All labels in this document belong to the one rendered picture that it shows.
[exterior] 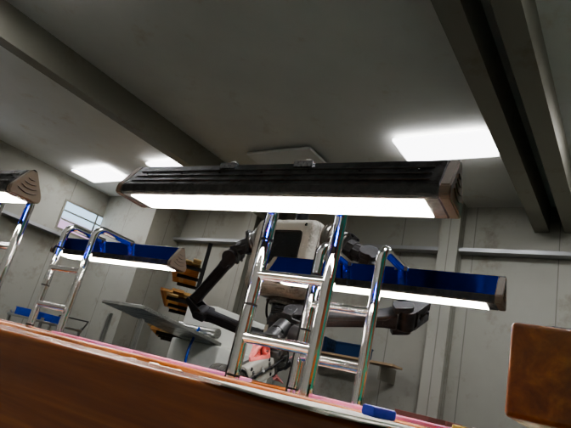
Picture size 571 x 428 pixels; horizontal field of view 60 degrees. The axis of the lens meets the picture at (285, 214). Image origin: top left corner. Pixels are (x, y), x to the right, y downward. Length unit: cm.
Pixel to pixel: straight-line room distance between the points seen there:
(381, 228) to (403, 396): 285
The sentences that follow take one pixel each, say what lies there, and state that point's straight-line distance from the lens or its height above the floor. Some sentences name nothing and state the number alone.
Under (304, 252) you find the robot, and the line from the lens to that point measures 206.
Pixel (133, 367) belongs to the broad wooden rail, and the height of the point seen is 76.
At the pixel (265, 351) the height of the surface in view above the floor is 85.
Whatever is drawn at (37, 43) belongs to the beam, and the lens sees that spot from 705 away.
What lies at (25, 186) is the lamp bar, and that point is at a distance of 131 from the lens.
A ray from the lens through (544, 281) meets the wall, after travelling 812.
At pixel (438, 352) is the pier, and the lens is 791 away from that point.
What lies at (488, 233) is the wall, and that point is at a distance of 850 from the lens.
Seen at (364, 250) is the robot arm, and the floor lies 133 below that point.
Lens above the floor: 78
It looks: 18 degrees up
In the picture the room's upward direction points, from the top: 14 degrees clockwise
